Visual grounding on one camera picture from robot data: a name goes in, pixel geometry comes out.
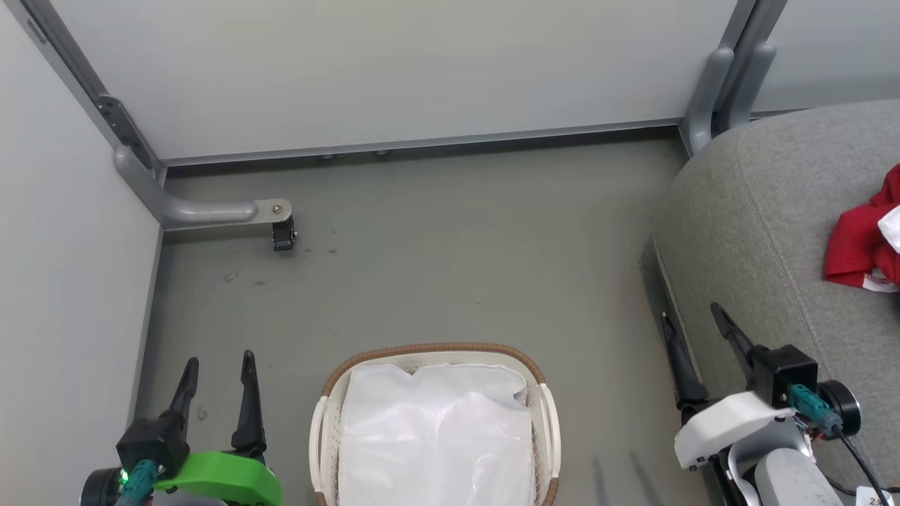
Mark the red and white garment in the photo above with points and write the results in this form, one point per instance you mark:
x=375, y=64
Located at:
x=858, y=246

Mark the black caster wheel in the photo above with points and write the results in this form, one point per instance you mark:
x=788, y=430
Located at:
x=283, y=235

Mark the grey partition post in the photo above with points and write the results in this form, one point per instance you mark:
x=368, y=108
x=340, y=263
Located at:
x=67, y=63
x=745, y=35

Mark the white paper tag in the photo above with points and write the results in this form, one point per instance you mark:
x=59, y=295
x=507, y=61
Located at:
x=875, y=497

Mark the dark metal bracket plate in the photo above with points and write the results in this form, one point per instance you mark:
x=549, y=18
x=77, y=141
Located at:
x=125, y=130

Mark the white basket liner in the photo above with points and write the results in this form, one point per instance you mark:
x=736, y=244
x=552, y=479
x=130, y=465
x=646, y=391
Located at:
x=436, y=436

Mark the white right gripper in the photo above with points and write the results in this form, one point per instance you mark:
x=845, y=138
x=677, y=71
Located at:
x=724, y=429

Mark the aluminium panel bottom rail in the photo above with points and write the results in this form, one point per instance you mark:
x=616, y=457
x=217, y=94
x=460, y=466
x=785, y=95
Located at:
x=422, y=143
x=146, y=323

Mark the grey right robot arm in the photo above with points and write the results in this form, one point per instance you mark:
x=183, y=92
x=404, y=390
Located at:
x=787, y=478

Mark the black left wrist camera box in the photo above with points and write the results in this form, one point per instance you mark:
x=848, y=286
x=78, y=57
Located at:
x=151, y=439

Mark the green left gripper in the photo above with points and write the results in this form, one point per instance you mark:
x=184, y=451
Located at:
x=225, y=478

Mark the long grey partition foot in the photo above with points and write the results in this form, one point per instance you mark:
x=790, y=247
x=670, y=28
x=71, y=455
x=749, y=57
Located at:
x=197, y=211

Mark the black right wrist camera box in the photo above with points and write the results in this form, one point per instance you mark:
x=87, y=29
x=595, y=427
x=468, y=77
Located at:
x=784, y=372

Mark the short grey partition foot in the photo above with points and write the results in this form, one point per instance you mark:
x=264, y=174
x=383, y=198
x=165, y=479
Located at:
x=754, y=81
x=706, y=98

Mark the grey fabric sofa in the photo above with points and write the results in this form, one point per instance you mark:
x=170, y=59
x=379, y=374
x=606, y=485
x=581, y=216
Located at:
x=759, y=232

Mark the white wicker-rimmed laundry basket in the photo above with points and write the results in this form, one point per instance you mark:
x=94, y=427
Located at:
x=323, y=436

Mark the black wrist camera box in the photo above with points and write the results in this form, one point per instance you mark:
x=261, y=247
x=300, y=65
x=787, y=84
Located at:
x=784, y=372
x=151, y=439

